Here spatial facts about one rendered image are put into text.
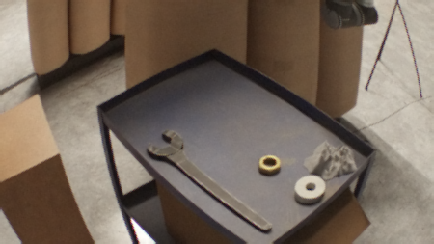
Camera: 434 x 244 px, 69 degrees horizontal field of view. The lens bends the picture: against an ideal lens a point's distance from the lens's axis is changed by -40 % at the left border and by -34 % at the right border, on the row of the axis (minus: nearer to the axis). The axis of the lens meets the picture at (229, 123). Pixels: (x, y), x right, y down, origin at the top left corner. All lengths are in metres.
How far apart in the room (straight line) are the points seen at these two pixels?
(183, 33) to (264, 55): 0.46
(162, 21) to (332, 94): 1.10
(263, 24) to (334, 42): 0.50
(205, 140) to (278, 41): 0.79
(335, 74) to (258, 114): 1.10
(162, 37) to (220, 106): 0.41
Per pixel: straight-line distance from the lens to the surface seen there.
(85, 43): 3.14
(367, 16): 1.57
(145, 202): 1.45
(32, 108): 1.28
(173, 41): 1.49
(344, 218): 1.04
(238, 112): 1.17
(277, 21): 1.75
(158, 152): 1.03
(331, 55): 2.16
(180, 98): 1.22
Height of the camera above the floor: 1.56
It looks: 37 degrees down
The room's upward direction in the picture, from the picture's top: 2 degrees clockwise
